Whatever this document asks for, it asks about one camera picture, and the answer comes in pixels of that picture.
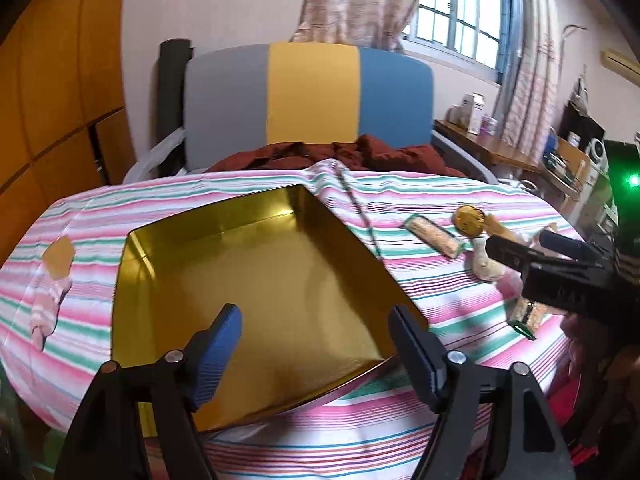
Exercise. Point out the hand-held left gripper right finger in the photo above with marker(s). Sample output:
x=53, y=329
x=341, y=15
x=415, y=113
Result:
x=420, y=360

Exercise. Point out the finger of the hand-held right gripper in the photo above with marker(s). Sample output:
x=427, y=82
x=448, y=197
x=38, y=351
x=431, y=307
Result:
x=567, y=243
x=505, y=252

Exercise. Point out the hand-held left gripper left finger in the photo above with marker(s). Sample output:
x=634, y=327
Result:
x=220, y=350

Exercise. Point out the green-ended snack bar packet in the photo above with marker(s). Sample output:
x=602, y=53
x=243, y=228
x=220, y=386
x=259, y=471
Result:
x=432, y=235
x=525, y=320

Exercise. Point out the gold tin box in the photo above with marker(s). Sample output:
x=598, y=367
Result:
x=275, y=285

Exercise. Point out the person's right hand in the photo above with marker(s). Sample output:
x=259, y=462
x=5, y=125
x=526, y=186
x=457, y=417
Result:
x=595, y=355

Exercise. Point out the clear wrapped snack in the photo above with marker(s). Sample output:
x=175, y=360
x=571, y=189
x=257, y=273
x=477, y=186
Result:
x=482, y=266

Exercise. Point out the wooden side shelf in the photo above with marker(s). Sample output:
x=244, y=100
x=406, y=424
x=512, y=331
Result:
x=575, y=165

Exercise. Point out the wooden desk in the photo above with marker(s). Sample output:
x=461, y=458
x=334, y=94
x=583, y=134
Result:
x=490, y=147

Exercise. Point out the pink box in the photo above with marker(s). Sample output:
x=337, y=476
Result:
x=489, y=125

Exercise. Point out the air conditioner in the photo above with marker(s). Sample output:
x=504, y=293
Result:
x=621, y=64

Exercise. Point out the white box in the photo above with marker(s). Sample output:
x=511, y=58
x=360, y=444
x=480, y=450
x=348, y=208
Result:
x=472, y=110

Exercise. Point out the person's red clothing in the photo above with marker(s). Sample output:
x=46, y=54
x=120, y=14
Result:
x=570, y=410

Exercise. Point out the dark red garment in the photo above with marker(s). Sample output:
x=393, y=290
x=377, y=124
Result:
x=380, y=155

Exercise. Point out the striped blanket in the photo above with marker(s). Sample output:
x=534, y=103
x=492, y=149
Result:
x=150, y=200

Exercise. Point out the patterned curtain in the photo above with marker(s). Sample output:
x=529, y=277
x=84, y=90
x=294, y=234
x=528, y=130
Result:
x=532, y=60
x=350, y=0

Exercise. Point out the pink sock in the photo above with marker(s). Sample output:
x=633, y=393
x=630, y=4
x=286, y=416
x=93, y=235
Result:
x=47, y=305

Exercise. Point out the white tube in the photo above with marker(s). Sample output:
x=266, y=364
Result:
x=150, y=157

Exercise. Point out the grey yellow blue chair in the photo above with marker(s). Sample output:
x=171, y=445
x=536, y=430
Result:
x=310, y=95

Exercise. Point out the window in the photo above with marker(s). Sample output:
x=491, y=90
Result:
x=460, y=5

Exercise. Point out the wooden wardrobe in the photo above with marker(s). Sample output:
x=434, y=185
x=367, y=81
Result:
x=55, y=85

